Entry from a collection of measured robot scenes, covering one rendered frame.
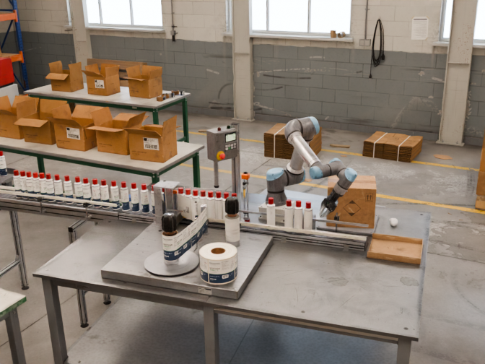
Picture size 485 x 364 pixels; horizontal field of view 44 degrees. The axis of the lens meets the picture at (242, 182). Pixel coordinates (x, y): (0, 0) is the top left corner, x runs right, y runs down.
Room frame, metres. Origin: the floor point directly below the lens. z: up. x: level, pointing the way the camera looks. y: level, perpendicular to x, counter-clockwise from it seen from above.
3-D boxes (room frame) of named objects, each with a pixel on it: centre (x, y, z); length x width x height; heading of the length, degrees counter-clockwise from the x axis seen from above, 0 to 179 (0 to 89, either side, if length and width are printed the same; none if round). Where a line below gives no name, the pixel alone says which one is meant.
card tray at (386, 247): (3.20, -0.90, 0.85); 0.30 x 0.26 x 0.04; 71
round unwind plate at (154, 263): (3.01, 0.40, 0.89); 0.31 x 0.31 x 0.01
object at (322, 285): (3.39, -0.04, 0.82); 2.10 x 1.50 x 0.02; 71
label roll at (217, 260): (2.87, 0.14, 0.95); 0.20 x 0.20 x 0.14
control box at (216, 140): (3.64, 0.12, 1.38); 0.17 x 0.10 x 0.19; 126
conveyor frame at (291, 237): (3.52, 0.04, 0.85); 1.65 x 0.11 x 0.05; 71
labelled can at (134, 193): (3.75, 0.72, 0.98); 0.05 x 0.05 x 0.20
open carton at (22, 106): (6.05, 2.33, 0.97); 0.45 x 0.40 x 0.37; 154
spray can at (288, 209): (3.40, -0.28, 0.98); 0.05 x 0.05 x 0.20
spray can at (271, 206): (3.44, -0.17, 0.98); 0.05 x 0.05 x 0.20
